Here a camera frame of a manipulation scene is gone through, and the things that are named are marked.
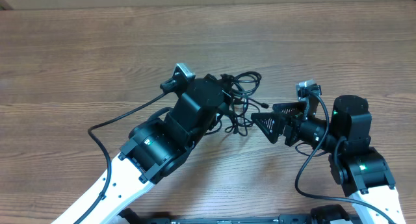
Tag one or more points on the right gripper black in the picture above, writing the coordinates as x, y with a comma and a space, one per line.
293, 130

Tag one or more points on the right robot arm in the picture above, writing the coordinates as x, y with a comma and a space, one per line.
343, 133

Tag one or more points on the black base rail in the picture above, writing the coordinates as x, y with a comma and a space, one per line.
321, 214

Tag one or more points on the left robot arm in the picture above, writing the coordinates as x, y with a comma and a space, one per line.
154, 149

